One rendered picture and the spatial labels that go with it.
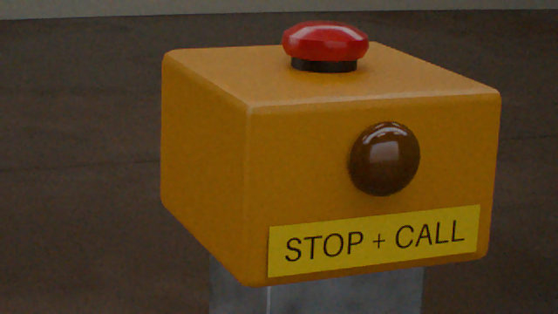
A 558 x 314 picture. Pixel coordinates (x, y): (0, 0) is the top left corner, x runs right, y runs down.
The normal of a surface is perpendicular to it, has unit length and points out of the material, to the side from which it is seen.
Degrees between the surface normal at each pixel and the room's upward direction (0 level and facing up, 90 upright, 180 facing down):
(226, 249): 90
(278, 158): 90
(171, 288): 0
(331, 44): 79
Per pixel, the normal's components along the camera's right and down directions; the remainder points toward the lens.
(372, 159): 0.00, 0.19
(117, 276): 0.04, -0.96
